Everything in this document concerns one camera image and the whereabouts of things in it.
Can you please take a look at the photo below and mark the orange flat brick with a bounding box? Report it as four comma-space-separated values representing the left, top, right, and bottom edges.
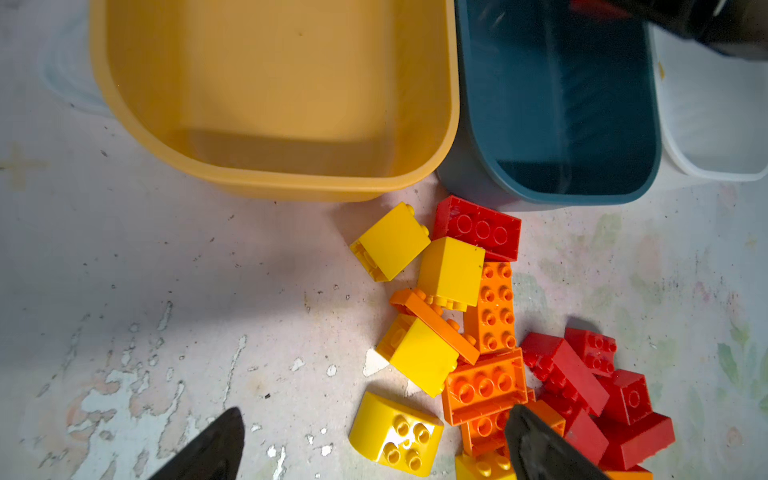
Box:
389, 288, 480, 365

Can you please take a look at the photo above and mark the white plastic bin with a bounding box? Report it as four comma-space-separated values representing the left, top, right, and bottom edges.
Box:
649, 26, 767, 189

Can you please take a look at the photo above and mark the yellow curved brick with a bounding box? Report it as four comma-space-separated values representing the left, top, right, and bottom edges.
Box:
348, 391, 444, 477

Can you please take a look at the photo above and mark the yellow plastic bin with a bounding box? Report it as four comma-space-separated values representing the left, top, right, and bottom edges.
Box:
89, 1, 460, 202

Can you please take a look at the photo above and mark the teal plastic bin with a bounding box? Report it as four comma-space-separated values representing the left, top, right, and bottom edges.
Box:
437, 1, 662, 211

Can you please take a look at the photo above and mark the yellow cube brick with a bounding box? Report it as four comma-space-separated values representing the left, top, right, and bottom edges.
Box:
349, 202, 431, 282
417, 237, 485, 312

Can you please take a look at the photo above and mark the red two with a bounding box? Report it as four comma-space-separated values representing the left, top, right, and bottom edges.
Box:
431, 195, 522, 262

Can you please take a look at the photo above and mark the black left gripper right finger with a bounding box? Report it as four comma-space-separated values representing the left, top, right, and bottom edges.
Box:
505, 405, 609, 480

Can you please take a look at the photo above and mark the orange two by four brick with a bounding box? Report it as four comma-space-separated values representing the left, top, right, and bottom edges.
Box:
463, 262, 517, 354

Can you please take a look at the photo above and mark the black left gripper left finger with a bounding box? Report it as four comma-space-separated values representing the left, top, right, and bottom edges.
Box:
150, 407, 245, 480

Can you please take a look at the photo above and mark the red brick cluster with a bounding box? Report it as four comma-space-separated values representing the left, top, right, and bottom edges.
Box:
521, 328, 676, 472

